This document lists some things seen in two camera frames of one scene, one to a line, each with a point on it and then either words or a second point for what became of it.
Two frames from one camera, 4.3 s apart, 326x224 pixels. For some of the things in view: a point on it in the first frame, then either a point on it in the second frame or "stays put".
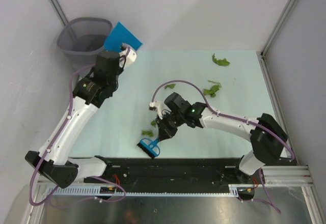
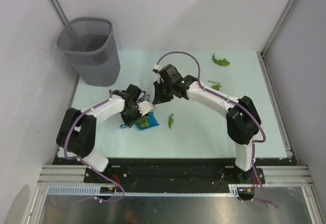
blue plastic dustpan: [118, 35] -> [147, 120]
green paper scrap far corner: [223, 62] stays put
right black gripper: [164, 131] -> [158, 98]
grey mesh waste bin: [81, 38] stays put
